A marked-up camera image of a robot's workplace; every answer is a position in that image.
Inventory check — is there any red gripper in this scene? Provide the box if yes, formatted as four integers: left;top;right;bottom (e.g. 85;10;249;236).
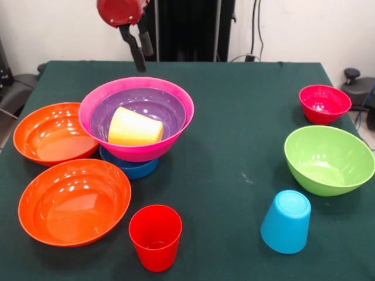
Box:
97;0;155;73

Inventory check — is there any purple bowl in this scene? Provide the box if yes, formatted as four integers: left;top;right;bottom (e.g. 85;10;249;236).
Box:
90;87;188;146

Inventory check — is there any yellow cup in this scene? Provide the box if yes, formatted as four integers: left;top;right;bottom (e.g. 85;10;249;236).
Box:
107;106;165;146

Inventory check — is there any large pink bowl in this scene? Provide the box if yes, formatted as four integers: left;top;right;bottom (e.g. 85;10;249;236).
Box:
78;76;195;163

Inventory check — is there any blue bowl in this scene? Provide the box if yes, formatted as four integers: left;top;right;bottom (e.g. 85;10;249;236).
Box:
98;145;160;180

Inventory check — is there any orange bowl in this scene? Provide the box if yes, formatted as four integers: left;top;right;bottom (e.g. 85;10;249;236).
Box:
13;102;100;167
18;159;132;248

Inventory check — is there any black caster leg with knob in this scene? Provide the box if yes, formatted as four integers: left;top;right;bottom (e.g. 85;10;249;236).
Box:
0;63;47;121
341;67;375;131

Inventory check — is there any red cup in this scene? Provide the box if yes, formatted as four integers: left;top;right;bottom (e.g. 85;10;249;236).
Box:
128;204;183;273

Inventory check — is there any small crimson bowl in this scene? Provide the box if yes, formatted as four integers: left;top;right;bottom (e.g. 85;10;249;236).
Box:
298;84;352;125

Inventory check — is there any dark green tablecloth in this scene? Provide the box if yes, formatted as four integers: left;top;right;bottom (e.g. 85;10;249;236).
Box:
0;60;375;281

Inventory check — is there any green bowl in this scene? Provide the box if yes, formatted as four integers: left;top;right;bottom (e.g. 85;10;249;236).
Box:
284;125;375;197

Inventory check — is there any light blue cup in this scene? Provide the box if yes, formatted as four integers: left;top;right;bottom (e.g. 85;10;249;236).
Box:
260;189;312;255

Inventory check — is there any black wall cable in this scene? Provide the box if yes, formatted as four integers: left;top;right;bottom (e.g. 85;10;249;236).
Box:
230;0;266;63

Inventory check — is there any blue cable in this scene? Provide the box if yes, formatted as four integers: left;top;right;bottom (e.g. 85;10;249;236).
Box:
354;84;375;129

